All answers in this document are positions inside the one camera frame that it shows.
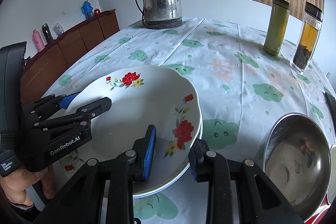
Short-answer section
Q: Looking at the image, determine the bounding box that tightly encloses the red flower white plate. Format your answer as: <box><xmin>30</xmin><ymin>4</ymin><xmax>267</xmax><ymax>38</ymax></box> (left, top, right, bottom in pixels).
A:
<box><xmin>60</xmin><ymin>65</ymin><xmax>202</xmax><ymax>198</ymax></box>

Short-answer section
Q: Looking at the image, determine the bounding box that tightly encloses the pink floral rimmed plate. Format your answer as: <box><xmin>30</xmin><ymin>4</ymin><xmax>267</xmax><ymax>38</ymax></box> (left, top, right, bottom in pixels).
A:
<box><xmin>129</xmin><ymin>114</ymin><xmax>202</xmax><ymax>198</ymax></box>

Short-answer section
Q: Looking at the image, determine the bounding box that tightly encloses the person's left hand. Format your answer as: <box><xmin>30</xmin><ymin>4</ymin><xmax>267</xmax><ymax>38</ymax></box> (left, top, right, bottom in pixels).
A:
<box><xmin>1</xmin><ymin>165</ymin><xmax>55</xmax><ymax>206</ymax></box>

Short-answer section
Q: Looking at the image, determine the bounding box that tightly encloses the brown wooden sideboard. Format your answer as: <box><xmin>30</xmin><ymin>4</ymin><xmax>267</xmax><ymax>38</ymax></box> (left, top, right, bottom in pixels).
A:
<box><xmin>21</xmin><ymin>9</ymin><xmax>120</xmax><ymax>105</ymax></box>

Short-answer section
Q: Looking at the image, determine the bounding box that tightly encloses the pink thermos flask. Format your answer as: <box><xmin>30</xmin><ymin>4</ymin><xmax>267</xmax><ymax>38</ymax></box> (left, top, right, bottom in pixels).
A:
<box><xmin>32</xmin><ymin>29</ymin><xmax>45</xmax><ymax>52</ymax></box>

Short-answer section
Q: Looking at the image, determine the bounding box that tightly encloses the black thermos flask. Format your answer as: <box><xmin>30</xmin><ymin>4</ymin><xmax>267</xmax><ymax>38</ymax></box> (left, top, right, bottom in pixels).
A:
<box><xmin>42</xmin><ymin>23</ymin><xmax>54</xmax><ymax>44</ymax></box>

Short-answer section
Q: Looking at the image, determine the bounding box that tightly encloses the clear patterned glass jar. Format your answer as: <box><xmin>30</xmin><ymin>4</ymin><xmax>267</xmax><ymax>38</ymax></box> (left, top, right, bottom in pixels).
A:
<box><xmin>53</xmin><ymin>23</ymin><xmax>64</xmax><ymax>37</ymax></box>

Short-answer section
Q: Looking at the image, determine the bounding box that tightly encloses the cloud print tablecloth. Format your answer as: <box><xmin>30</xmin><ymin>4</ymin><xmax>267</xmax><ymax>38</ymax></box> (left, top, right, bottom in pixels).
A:
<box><xmin>43</xmin><ymin>16</ymin><xmax>336</xmax><ymax>224</ymax></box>

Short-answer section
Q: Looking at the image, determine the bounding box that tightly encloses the small red object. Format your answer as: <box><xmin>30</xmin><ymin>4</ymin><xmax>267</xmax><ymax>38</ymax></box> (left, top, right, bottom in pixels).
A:
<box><xmin>93</xmin><ymin>9</ymin><xmax>101</xmax><ymax>15</ymax></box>

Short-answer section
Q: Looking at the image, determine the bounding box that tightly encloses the blue thermos jug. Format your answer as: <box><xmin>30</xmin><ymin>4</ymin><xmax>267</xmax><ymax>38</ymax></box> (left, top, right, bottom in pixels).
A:
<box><xmin>81</xmin><ymin>1</ymin><xmax>94</xmax><ymax>19</ymax></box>

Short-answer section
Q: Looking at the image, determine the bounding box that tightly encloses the stainless steel bowl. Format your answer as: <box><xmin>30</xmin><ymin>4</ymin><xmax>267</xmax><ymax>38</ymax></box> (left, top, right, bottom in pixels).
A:
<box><xmin>255</xmin><ymin>113</ymin><xmax>331</xmax><ymax>221</ymax></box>

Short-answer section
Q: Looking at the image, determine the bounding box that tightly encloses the stainless electric kettle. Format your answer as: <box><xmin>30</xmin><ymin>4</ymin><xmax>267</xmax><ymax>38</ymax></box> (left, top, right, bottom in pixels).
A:
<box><xmin>137</xmin><ymin>0</ymin><xmax>182</xmax><ymax>30</ymax></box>

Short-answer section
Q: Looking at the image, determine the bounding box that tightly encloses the black smartphone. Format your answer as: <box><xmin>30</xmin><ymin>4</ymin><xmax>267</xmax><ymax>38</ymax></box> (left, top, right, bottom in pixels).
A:
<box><xmin>325</xmin><ymin>92</ymin><xmax>336</xmax><ymax>115</ymax></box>

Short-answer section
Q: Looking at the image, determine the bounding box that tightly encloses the green thermos bottle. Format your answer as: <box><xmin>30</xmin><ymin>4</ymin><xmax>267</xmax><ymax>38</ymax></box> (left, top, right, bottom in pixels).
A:
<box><xmin>263</xmin><ymin>0</ymin><xmax>290</xmax><ymax>56</ymax></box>

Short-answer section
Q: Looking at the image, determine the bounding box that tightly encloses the glass tea bottle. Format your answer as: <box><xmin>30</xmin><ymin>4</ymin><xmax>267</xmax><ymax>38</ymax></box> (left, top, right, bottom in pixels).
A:
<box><xmin>290</xmin><ymin>2</ymin><xmax>323</xmax><ymax>73</ymax></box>

